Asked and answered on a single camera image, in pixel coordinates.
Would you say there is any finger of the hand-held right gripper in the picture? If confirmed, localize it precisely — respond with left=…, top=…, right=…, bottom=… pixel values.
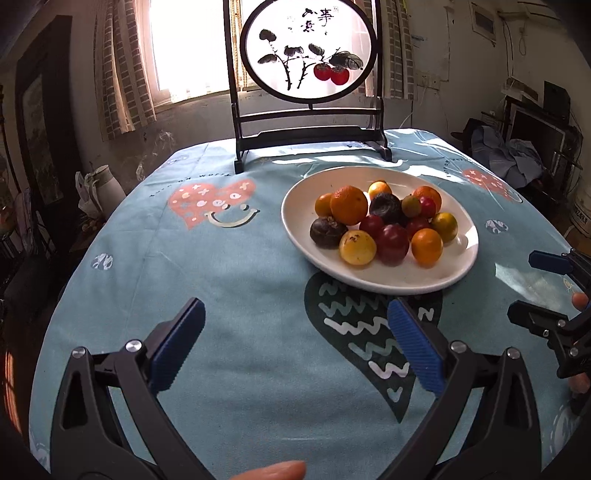
left=507, top=300, right=575, bottom=341
left=529, top=249, right=591, bottom=291

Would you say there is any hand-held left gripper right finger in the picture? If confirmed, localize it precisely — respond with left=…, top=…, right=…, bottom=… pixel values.
left=387, top=298, right=544, bottom=480

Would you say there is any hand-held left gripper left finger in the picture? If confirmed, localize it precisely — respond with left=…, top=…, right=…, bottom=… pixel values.
left=48, top=298, right=206, bottom=480

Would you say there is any white oval plate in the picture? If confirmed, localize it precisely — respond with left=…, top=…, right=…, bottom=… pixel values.
left=281, top=166, right=479, bottom=296

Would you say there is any large dark red plum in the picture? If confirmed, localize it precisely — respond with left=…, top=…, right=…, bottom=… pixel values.
left=375, top=224, right=411, bottom=267

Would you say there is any yellow-green kumquat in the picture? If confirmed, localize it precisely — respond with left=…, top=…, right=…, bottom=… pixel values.
left=431, top=212, right=459, bottom=243

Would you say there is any dark water chestnut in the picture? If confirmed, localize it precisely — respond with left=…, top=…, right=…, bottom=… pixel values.
left=309, top=217, right=349, bottom=250
left=369, top=193, right=403, bottom=226

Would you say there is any orange tangerine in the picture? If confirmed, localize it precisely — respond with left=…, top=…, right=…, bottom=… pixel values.
left=412, top=185, right=443, bottom=213
left=330, top=185, right=370, bottom=226

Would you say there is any person's right hand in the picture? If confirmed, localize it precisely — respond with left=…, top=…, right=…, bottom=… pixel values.
left=568, top=292, right=591, bottom=398

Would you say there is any person's left hand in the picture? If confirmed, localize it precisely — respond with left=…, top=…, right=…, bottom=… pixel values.
left=228, top=460, right=307, bottom=480

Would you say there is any yellow fruit with brown spot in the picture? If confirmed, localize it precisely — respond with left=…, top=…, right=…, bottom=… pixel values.
left=339, top=230, right=378, bottom=267

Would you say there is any pile of blue-grey clothes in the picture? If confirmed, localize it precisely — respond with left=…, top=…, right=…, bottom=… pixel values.
left=451, top=117, right=546, bottom=188

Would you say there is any dark monitor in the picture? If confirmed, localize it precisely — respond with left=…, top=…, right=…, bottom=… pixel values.
left=507, top=107, right=570, bottom=172

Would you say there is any black speaker box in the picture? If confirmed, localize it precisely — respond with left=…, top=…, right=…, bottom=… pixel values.
left=543, top=80, right=572, bottom=121

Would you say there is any white jug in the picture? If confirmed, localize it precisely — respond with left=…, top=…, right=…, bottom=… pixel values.
left=75, top=165, right=126, bottom=219

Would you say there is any brick-pattern curtain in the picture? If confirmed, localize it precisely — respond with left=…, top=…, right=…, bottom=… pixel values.
left=365, top=0, right=417, bottom=100
left=95, top=0, right=158, bottom=140

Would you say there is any round painted table screen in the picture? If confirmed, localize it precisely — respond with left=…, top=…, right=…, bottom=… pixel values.
left=223, top=0, right=394, bottom=174

